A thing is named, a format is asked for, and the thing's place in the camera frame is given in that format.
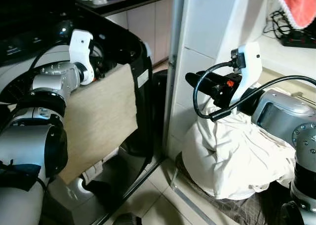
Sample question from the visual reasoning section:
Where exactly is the black power strip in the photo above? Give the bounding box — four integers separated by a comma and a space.
280, 30, 316, 49

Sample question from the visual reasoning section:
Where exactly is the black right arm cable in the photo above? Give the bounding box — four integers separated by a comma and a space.
192, 61, 316, 122

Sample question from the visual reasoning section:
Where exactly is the red towel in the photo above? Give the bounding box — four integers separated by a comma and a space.
269, 0, 316, 30

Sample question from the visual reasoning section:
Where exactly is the black washing machine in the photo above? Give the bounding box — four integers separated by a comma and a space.
0, 0, 167, 225

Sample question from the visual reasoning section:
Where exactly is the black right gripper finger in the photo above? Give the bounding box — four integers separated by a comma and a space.
185, 72, 214, 96

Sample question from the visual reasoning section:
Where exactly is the grey metal door frame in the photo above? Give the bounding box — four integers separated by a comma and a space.
162, 0, 187, 162

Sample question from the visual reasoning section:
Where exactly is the white laundry bundle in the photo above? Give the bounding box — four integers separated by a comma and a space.
181, 86, 297, 201

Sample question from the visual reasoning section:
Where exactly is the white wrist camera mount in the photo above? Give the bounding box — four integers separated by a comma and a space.
231, 41, 263, 106
69, 30, 95, 85

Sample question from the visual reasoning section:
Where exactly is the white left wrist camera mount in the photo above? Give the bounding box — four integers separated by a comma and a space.
69, 30, 95, 85

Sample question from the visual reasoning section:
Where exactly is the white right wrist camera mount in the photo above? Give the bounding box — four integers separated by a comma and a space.
231, 41, 263, 106

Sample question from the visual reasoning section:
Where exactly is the tangled black power cord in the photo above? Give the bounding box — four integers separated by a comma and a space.
264, 9, 297, 39

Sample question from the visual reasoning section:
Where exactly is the black robot foot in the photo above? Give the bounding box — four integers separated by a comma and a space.
113, 213, 142, 225

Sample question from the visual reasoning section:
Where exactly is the beige cloth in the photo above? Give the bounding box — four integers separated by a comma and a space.
58, 64, 139, 186

